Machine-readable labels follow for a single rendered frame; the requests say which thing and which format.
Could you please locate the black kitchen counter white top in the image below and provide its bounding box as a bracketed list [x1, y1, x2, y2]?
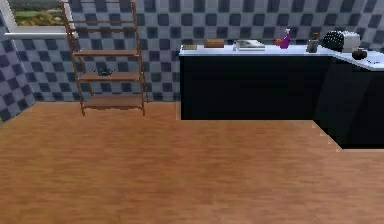
[178, 43, 384, 150]

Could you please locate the brown wooden box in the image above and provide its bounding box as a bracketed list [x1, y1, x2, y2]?
[203, 38, 226, 49]

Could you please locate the brown wooden ladder shelf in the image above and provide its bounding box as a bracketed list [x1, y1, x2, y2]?
[58, 0, 150, 117]

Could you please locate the small black dish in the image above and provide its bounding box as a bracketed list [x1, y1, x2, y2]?
[94, 67, 114, 77]

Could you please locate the purple spray bottle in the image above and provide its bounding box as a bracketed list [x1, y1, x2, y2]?
[279, 28, 292, 50]

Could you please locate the black and white toaster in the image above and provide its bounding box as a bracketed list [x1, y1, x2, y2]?
[321, 30, 362, 54]

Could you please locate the small black round pot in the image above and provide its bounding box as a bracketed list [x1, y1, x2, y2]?
[351, 48, 368, 61]

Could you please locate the white framed window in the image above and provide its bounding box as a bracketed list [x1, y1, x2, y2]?
[0, 0, 80, 40]

